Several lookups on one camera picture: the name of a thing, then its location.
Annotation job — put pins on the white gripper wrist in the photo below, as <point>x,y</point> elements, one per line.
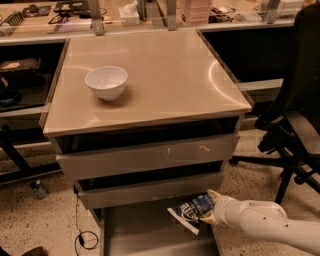
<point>224,210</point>

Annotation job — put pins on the blue kettle chip bag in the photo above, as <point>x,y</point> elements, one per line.
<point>189,213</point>

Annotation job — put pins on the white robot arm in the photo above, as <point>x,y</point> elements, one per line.
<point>263,220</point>

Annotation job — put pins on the top grey drawer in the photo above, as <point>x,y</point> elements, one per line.
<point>132,159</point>

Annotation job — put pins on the open bottom grey drawer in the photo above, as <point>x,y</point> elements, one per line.
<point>148,229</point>

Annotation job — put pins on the middle grey drawer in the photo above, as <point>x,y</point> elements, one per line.
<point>150,191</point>

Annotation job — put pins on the grey drawer cabinet with counter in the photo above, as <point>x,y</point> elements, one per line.
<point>173,92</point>

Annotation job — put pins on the black office chair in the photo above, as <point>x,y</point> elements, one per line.
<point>291,123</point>

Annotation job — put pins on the white ceramic bowl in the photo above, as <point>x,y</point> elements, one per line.
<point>107,82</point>

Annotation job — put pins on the plastic water bottle on floor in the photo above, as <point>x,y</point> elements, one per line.
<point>39,189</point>

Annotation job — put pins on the pink stacked boxes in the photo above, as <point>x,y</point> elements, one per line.
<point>195,12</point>

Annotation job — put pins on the white tissue box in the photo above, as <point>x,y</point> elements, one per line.
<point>129,14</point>

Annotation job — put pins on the black tray on workbench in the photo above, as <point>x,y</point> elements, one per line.
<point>71,7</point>

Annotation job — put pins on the long background workbench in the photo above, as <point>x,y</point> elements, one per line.
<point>159,17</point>

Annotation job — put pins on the dark coiled tool on workbench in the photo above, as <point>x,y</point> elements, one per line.
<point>8,26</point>

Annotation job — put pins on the black table leg frame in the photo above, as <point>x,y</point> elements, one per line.
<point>8,139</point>

